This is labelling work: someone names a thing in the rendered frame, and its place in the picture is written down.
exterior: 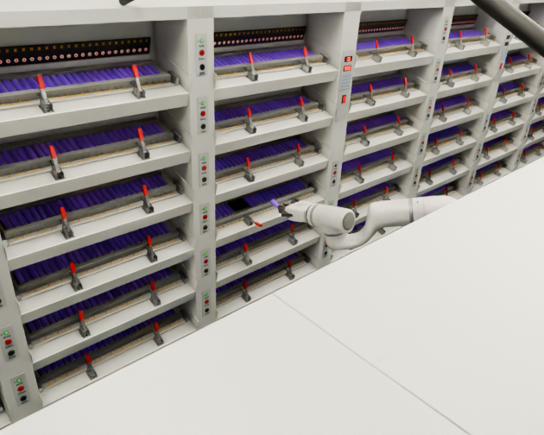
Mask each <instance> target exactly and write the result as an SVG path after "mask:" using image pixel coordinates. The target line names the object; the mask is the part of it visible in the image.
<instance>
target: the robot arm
mask: <svg viewBox="0 0 544 435"><path fill-rule="evenodd" d="M454 201H456V199H455V198H453V197H450V196H445V195H439V196H428V197H419V198H410V199H394V200H385V201H377V202H374V203H371V204H370V205H369V207H368V211H367V218H366V223H365V226H364V227H363V228H362V229H361V230H360V231H359V232H357V233H352V234H347V233H349V232H351V230H352V229H353V227H354V225H355V222H356V217H355V214H354V212H353V210H351V209H347V208H342V207H337V206H332V205H322V204H318V203H311V202H307V201H300V202H297V203H294V204H286V203H283V205H278V211H279V213H281V216H282V217H287V219H288V220H292V221H296V222H303V223H309V224H310V225H311V226H313V227H318V228H321V229H322V230H323V231H324V234H325V240H326V245H327V247H328V248H329V249H334V250H342V249H355V248H359V247H361V246H363V245H365V244H366V243H367V242H368V241H369V240H370V239H371V238H372V237H373V236H374V235H375V234H376V232H377V231H378V230H380V229H381V228H384V227H397V226H407V225H409V224H411V223H413V222H414V221H416V220H418V219H420V218H423V217H425V216H426V215H428V214H430V213H432V212H434V211H437V210H438V209H440V208H442V207H444V206H446V205H449V204H451V203H452V202H454Z"/></svg>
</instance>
